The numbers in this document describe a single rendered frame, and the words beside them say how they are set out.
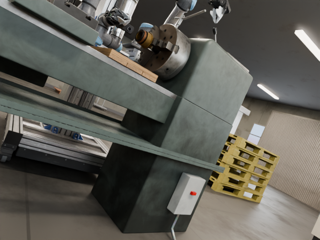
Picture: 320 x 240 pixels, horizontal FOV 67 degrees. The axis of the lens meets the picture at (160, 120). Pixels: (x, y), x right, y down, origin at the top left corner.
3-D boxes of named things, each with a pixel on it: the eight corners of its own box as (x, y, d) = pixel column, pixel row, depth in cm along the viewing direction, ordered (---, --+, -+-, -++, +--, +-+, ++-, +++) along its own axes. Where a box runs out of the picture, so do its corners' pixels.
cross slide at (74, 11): (63, 30, 132) (66, 23, 132) (95, 31, 100) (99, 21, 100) (28, 11, 120) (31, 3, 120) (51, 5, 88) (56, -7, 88)
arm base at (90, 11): (72, 13, 185) (77, 1, 185) (90, 24, 193) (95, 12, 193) (76, 10, 172) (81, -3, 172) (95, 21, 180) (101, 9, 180)
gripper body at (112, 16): (109, 17, 126) (101, 18, 136) (121, 28, 131) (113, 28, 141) (117, 5, 127) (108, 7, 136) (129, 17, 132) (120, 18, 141)
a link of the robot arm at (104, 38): (107, 50, 151) (115, 34, 151) (94, 41, 142) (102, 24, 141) (99, 47, 155) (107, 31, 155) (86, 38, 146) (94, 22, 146)
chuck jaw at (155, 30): (157, 47, 149) (157, 33, 154) (163, 44, 146) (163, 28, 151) (144, 38, 142) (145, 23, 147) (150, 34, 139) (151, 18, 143)
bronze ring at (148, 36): (150, 35, 144) (138, 26, 138) (158, 36, 137) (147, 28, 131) (143, 49, 145) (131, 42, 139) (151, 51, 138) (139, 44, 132)
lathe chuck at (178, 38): (142, 68, 165) (166, 27, 159) (167, 85, 142) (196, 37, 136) (132, 63, 159) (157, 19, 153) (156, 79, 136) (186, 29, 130)
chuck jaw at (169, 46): (165, 46, 144) (179, 46, 135) (162, 54, 144) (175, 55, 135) (152, 36, 137) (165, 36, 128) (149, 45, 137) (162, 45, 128)
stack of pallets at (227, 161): (225, 181, 508) (243, 142, 506) (261, 203, 435) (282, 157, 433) (182, 168, 438) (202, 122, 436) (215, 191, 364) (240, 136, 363)
